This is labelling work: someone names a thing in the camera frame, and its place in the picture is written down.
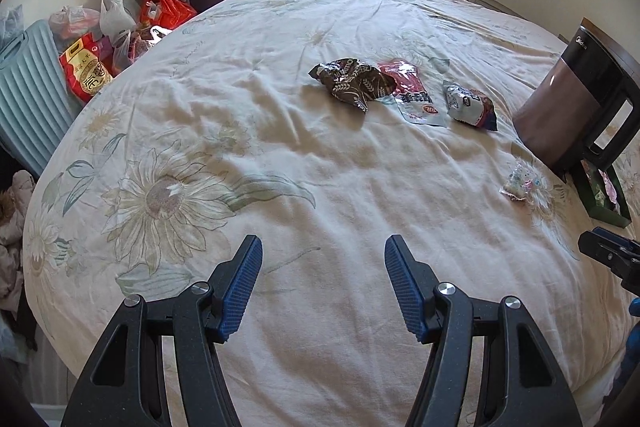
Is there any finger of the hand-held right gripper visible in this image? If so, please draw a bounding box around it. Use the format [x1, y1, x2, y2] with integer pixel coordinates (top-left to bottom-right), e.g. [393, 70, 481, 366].
[578, 228, 640, 293]

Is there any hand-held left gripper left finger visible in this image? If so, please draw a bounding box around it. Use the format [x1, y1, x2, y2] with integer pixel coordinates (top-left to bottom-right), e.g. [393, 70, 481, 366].
[61, 234, 263, 427]

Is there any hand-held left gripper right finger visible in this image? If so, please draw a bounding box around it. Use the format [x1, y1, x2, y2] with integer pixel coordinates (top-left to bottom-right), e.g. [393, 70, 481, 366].
[384, 234, 583, 427]

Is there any green tray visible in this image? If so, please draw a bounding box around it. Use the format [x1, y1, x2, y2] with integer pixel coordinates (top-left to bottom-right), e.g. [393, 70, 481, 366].
[570, 159, 632, 229]

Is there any pink cartoon snack packet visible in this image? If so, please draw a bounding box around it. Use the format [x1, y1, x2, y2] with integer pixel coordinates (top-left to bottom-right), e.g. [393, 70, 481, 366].
[595, 167, 621, 210]

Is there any small clear cartoon packet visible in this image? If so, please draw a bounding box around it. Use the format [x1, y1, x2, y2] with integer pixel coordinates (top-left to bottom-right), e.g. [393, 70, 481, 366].
[500, 159, 547, 202]

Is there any white and blue cookie packet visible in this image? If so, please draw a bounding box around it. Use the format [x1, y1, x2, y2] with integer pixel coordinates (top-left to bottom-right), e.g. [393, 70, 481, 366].
[442, 79, 498, 132]

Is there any red and white snack packet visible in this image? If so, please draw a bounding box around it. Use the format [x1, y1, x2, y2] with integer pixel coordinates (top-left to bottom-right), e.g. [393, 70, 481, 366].
[377, 58, 448, 128]

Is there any brown wheat-print snack packet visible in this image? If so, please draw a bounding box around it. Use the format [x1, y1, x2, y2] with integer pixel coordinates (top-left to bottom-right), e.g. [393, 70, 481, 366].
[308, 57, 397, 112]

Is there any blue cloth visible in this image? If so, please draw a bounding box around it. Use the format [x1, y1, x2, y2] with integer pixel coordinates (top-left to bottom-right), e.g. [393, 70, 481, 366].
[612, 297, 640, 403]

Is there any floral quilt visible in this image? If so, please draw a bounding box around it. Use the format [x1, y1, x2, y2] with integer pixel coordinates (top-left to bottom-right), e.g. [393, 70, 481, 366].
[22, 0, 640, 427]

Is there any brown and black electric kettle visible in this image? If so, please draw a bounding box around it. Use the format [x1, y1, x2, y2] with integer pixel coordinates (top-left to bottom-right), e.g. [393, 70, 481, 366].
[512, 18, 640, 182]

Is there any beige fur-trimmed coat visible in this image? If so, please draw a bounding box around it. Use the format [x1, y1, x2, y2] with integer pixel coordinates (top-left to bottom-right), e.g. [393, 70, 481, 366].
[0, 169, 38, 308]

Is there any clear plastic bag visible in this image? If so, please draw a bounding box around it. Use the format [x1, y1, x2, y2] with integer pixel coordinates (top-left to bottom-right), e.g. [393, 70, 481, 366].
[112, 29, 133, 75]

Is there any clear bag with dark contents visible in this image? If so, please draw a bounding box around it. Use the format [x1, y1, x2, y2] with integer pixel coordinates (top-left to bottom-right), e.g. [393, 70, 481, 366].
[131, 25, 171, 58]

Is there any red and yellow rice bag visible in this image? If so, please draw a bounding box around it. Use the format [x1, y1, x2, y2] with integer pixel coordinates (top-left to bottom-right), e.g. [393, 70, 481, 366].
[59, 33, 113, 104]

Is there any light blue ribbed suitcase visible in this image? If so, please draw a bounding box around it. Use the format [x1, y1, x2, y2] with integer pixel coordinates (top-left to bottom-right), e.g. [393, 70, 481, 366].
[0, 19, 83, 178]

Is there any red plastic bag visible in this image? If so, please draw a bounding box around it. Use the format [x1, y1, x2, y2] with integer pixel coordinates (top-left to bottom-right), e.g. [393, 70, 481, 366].
[139, 0, 197, 30]

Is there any white plastic bag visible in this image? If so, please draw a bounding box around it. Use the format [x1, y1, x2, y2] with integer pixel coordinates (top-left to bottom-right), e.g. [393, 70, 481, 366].
[99, 0, 138, 45]

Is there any pink plastic bag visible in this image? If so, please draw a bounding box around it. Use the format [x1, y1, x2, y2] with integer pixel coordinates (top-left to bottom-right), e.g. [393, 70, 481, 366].
[48, 6, 101, 40]

